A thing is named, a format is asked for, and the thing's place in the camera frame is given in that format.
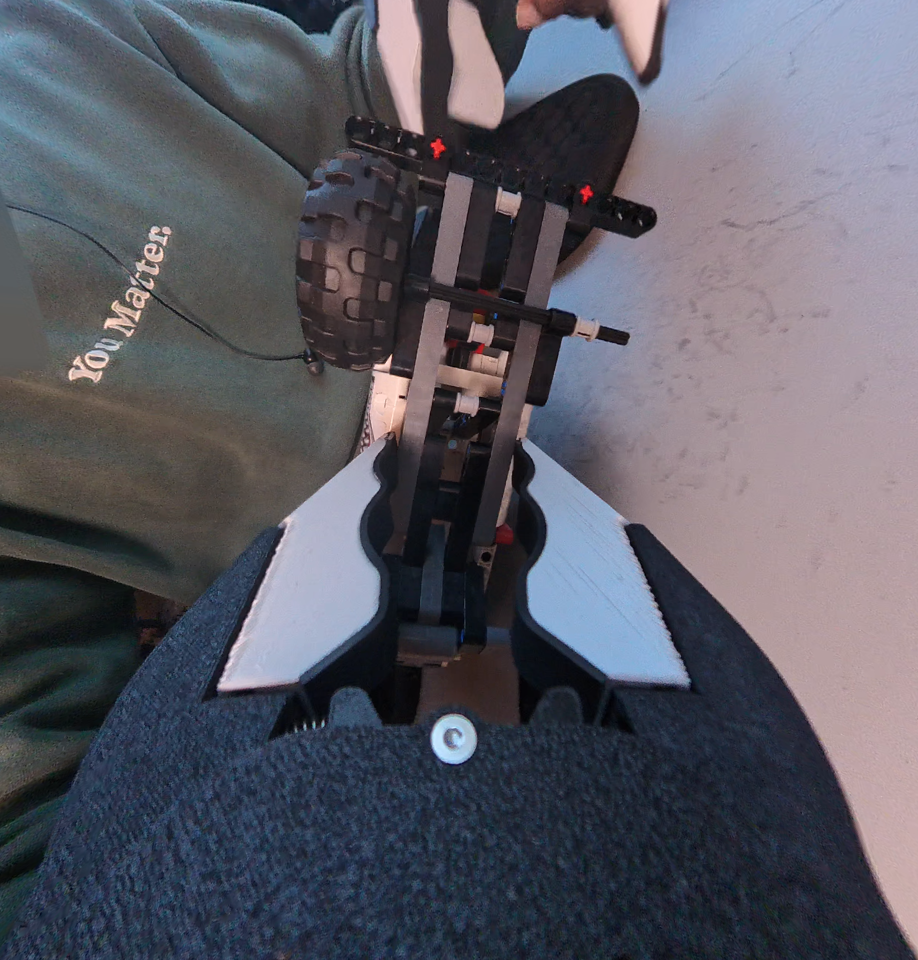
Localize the black hoodie drawstring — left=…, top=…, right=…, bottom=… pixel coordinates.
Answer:
left=6, top=203, right=328, bottom=376

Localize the person's left hand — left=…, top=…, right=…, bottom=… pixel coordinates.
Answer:
left=516, top=0, right=610, bottom=28

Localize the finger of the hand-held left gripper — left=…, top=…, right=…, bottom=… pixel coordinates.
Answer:
left=366, top=0, right=528, bottom=133
left=606, top=0, right=670, bottom=84

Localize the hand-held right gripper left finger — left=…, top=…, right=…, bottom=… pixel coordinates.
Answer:
left=216, top=438, right=400, bottom=699

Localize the black quilted chair armrest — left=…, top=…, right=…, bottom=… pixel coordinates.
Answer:
left=489, top=72, right=640, bottom=271

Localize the white lego truck model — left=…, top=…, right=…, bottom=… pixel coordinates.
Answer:
left=344, top=117, right=658, bottom=669

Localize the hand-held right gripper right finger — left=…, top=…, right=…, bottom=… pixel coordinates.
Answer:
left=512, top=438, right=693, bottom=706

